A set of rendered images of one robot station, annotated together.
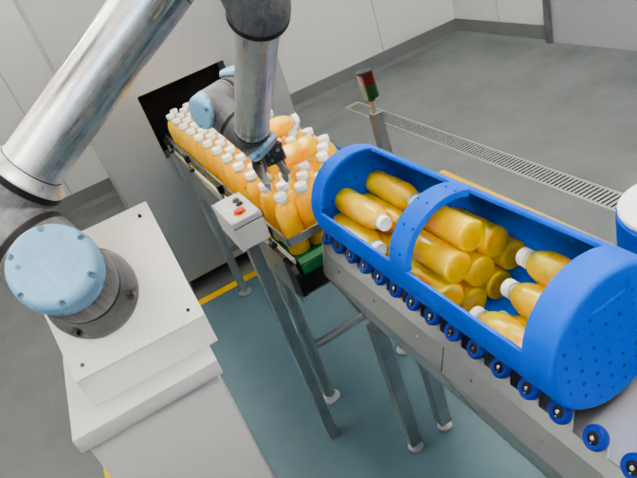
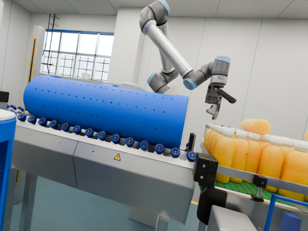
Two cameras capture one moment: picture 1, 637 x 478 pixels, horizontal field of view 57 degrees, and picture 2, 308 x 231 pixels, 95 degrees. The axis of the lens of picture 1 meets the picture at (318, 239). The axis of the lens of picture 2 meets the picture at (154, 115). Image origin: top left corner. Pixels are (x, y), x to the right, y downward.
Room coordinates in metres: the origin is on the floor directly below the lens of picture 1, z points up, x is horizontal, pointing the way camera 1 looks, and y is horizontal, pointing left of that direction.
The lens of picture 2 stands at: (1.73, -0.87, 1.14)
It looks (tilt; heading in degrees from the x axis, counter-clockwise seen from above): 3 degrees down; 119
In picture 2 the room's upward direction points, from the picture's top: 10 degrees clockwise
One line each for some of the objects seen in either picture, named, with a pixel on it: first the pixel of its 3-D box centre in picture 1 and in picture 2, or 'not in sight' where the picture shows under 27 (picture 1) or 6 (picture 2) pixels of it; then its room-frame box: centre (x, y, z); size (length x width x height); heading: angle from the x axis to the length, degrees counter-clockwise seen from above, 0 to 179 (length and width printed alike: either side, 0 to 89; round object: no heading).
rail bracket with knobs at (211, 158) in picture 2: not in sight; (204, 169); (1.67, -0.30, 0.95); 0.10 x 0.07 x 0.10; 108
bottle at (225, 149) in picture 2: not in sight; (223, 156); (1.73, -0.21, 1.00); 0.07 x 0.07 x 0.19
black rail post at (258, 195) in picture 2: not in sight; (259, 188); (1.85, -0.27, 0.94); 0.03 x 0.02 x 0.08; 18
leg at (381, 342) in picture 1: (397, 390); not in sight; (1.49, -0.08, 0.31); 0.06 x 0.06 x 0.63; 18
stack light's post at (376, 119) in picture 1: (407, 234); not in sight; (2.05, -0.35, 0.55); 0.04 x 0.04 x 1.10; 18
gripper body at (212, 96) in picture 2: (264, 143); (214, 94); (1.61, 0.05, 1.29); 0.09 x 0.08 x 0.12; 18
